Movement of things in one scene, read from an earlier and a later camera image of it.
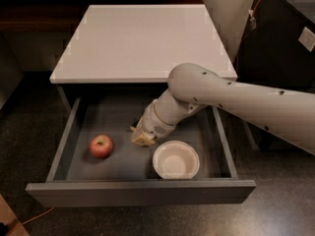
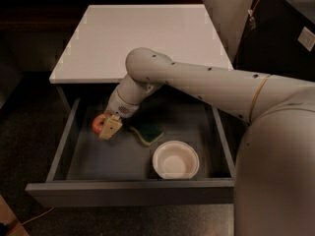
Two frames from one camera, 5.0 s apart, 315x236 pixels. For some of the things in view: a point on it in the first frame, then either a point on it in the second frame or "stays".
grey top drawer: (127, 176) stays
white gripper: (152, 122) to (118, 107)
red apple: (101, 147) to (97, 123)
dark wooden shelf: (64, 14) stays
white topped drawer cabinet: (113, 44) stays
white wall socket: (307, 38) stays
